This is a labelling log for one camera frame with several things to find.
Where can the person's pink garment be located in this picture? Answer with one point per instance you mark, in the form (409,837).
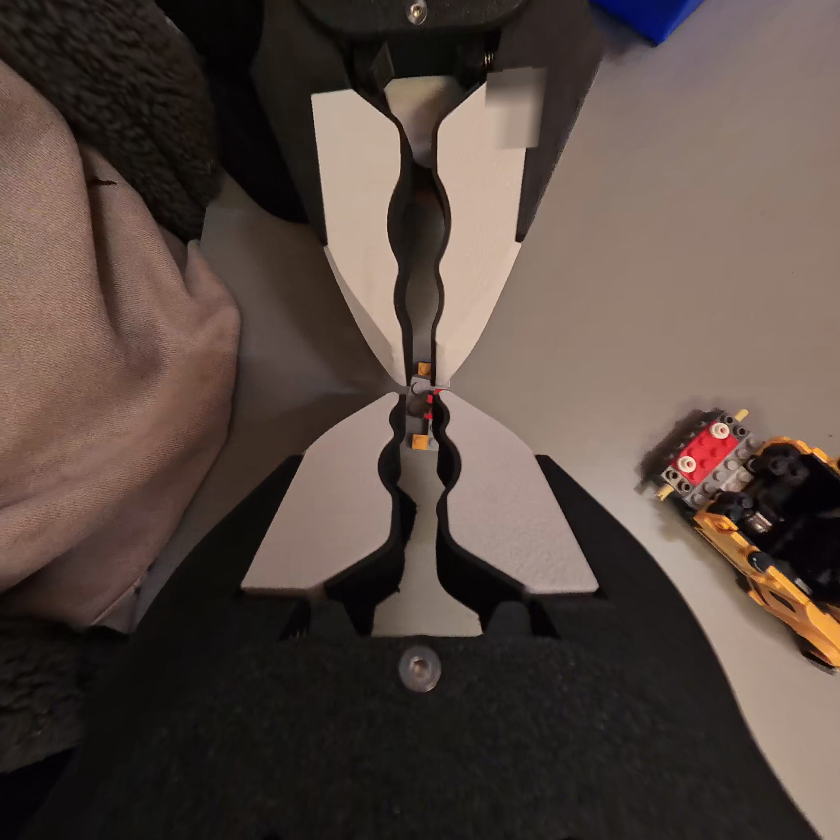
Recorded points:
(98,361)

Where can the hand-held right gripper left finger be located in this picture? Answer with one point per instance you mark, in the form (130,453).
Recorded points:
(328,518)

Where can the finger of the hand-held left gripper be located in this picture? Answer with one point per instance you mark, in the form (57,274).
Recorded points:
(354,197)
(482,229)

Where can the person's left forearm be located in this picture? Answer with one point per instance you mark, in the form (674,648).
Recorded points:
(229,98)

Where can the red lego brick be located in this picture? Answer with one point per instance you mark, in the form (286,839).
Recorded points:
(431,403)

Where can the grey lego plate orange ends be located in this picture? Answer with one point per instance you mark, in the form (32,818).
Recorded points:
(420,439)

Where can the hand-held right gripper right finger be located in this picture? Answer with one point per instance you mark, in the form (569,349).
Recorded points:
(512,518)

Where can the blue plastic bin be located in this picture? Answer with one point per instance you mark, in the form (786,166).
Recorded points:
(649,16)

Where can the yellow lego car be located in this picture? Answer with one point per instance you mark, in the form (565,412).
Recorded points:
(774,512)

